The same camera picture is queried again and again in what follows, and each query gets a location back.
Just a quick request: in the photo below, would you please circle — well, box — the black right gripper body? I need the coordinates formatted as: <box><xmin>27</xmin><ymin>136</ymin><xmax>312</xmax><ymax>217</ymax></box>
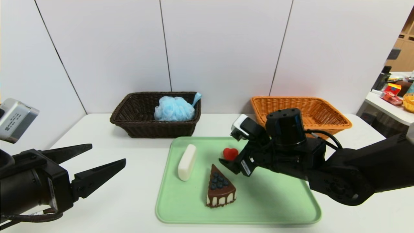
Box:
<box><xmin>235</xmin><ymin>142</ymin><xmax>272</xmax><ymax>177</ymax></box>

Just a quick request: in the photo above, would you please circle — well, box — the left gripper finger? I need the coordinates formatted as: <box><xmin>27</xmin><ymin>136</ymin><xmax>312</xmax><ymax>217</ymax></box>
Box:
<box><xmin>71</xmin><ymin>158</ymin><xmax>126</xmax><ymax>202</ymax></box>
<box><xmin>41</xmin><ymin>143</ymin><xmax>93</xmax><ymax>165</ymax></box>

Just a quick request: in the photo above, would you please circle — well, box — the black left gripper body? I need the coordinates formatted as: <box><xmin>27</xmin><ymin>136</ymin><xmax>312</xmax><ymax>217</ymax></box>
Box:
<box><xmin>0</xmin><ymin>149</ymin><xmax>74</xmax><ymax>216</ymax></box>

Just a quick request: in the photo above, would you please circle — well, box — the red rubber duck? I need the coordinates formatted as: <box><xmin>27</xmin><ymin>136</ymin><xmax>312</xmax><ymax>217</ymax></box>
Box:
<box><xmin>223</xmin><ymin>148</ymin><xmax>239</xmax><ymax>161</ymax></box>

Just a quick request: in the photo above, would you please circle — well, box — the chocolate blueberry cake slice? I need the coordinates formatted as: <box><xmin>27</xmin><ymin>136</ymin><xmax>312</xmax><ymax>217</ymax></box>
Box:
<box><xmin>206</xmin><ymin>164</ymin><xmax>237</xmax><ymax>208</ymax></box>

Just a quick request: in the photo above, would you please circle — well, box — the light blue mesh loofah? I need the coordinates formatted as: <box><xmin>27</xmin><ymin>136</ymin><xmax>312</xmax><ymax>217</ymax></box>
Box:
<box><xmin>154</xmin><ymin>92</ymin><xmax>202</xmax><ymax>122</ymax></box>

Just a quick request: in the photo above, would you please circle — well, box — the dark brown wicker basket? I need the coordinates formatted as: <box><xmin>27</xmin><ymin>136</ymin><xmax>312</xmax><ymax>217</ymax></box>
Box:
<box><xmin>110</xmin><ymin>92</ymin><xmax>202</xmax><ymax>139</ymax></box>

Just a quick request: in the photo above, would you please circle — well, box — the orange wicker basket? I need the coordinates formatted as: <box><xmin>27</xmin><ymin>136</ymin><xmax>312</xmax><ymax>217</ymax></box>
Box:
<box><xmin>251</xmin><ymin>96</ymin><xmax>352</xmax><ymax>139</ymax></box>

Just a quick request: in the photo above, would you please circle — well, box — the light green plastic tray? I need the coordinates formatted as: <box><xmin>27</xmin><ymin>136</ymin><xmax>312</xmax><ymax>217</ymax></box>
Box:
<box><xmin>155</xmin><ymin>136</ymin><xmax>322</xmax><ymax>225</ymax></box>

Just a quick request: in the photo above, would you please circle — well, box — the white soap bar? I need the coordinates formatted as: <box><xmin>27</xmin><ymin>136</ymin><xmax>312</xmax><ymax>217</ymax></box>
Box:
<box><xmin>178</xmin><ymin>144</ymin><xmax>197</xmax><ymax>182</ymax></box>

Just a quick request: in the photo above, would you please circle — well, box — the white side table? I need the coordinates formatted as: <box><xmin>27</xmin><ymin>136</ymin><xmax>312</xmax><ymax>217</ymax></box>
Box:
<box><xmin>364</xmin><ymin>73</ymin><xmax>414</xmax><ymax>127</ymax></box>

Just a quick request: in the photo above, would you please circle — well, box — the red plastic packet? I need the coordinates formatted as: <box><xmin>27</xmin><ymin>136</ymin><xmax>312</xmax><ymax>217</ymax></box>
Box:
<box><xmin>380</xmin><ymin>93</ymin><xmax>403</xmax><ymax>106</ymax></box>

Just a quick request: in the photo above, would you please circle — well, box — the black upright device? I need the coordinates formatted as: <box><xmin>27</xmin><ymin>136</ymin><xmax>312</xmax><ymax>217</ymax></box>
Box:
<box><xmin>371</xmin><ymin>66</ymin><xmax>392</xmax><ymax>92</ymax></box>

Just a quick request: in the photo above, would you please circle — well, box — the red colourful small box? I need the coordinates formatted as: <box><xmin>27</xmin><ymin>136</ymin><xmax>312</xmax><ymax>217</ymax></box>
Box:
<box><xmin>383</xmin><ymin>83</ymin><xmax>401</xmax><ymax>96</ymax></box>

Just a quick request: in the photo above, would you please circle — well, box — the yellow woven bowl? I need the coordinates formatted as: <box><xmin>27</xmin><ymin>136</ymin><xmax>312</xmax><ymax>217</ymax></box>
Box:
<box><xmin>402</xmin><ymin>94</ymin><xmax>414</xmax><ymax>114</ymax></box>

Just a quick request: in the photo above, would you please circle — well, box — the dark brown box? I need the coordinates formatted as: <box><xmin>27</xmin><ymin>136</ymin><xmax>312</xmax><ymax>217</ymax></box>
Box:
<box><xmin>391</xmin><ymin>80</ymin><xmax>413</xmax><ymax>97</ymax></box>

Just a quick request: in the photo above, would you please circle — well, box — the wooden shelf cabinet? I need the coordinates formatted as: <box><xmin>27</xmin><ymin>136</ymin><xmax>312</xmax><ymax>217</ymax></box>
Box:
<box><xmin>385</xmin><ymin>3</ymin><xmax>414</xmax><ymax>72</ymax></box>

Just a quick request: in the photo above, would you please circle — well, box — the black right camera bracket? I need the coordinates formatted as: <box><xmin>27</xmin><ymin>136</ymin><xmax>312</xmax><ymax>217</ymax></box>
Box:
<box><xmin>246</xmin><ymin>117</ymin><xmax>267</xmax><ymax>143</ymax></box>

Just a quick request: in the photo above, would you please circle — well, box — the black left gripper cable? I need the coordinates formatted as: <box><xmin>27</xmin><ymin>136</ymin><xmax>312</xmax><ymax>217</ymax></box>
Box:
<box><xmin>0</xmin><ymin>210</ymin><xmax>63</xmax><ymax>230</ymax></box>

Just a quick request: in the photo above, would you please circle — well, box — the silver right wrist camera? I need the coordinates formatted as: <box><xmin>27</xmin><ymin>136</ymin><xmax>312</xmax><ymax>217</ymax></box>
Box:
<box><xmin>230</xmin><ymin>114</ymin><xmax>251</xmax><ymax>141</ymax></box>

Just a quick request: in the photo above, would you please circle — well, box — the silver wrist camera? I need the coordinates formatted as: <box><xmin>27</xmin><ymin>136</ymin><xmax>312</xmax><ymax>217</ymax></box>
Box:
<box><xmin>230</xmin><ymin>114</ymin><xmax>251</xmax><ymax>141</ymax></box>
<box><xmin>0</xmin><ymin>98</ymin><xmax>40</xmax><ymax>144</ymax></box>

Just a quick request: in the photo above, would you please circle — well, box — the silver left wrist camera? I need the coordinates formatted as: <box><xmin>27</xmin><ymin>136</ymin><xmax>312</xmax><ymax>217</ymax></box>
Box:
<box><xmin>0</xmin><ymin>98</ymin><xmax>40</xmax><ymax>144</ymax></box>

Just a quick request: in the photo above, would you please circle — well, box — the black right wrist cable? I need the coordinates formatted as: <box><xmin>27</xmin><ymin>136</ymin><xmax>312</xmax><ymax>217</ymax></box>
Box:
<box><xmin>306</xmin><ymin>129</ymin><xmax>343</xmax><ymax>150</ymax></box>

